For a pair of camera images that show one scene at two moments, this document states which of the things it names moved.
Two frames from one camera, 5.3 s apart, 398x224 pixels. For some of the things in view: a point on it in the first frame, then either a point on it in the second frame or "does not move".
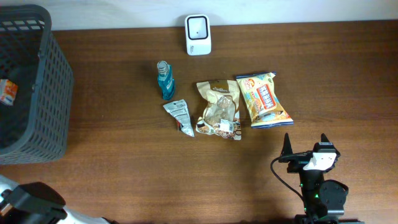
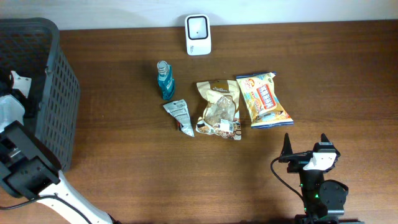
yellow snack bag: (260, 101) does not move
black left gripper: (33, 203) → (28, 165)
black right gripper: (298, 161) does not move
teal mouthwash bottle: (165, 79) does not move
